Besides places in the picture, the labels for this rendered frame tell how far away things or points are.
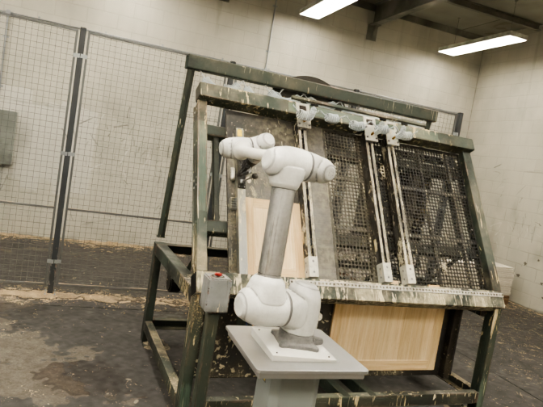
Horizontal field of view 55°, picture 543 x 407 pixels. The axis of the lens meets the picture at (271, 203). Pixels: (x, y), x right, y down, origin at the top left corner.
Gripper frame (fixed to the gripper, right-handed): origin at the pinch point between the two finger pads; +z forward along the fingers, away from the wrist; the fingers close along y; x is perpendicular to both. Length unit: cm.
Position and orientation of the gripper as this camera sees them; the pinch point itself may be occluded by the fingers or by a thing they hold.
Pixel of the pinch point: (241, 173)
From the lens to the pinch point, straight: 303.0
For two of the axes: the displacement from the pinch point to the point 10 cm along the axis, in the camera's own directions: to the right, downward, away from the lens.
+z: -4.0, 3.8, 8.3
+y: 0.5, 9.2, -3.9
